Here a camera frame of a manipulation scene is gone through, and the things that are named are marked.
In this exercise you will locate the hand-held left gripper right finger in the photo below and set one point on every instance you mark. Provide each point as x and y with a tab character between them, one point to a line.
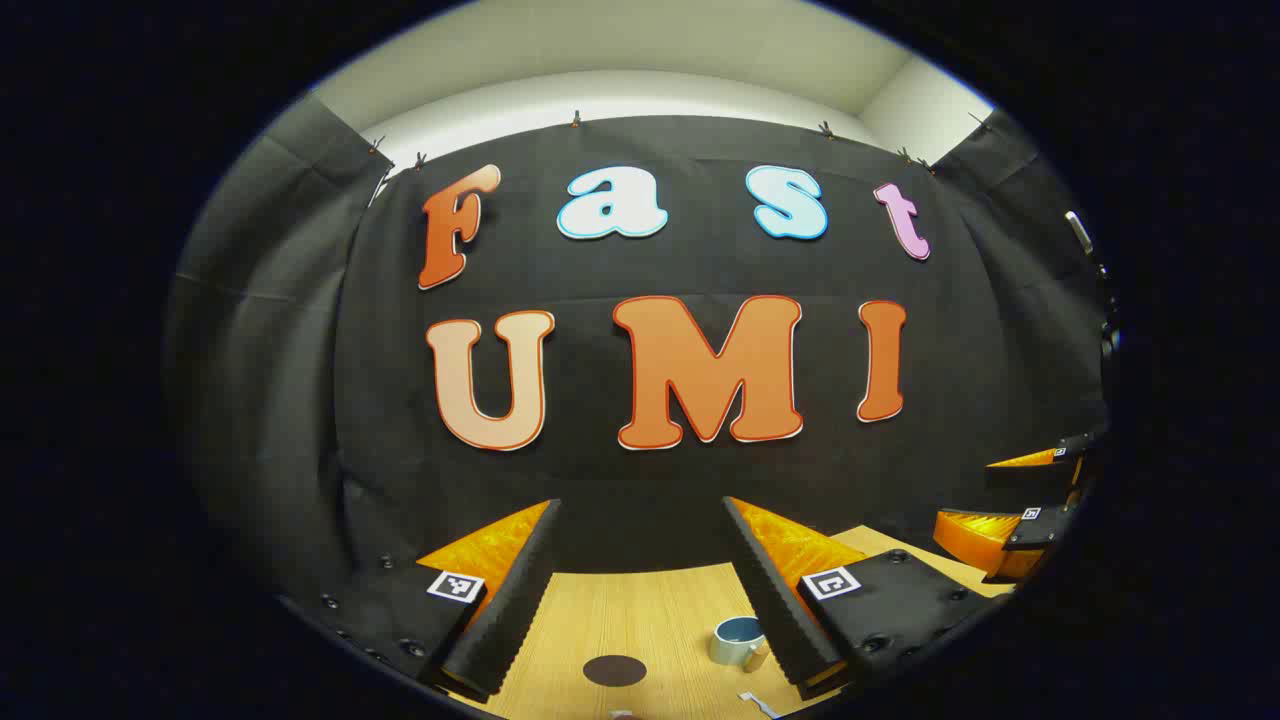
770	600

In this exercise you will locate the dark round coaster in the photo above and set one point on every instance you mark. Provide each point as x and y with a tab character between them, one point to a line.
615	671

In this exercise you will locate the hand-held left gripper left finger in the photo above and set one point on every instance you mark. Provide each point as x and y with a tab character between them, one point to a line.
515	600

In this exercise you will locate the light wooden desktop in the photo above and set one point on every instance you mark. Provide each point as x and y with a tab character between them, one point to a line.
640	620

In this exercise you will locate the black backdrop cloth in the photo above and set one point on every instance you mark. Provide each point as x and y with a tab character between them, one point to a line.
640	270

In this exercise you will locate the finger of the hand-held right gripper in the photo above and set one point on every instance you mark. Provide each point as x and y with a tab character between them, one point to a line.
1040	474
975	540

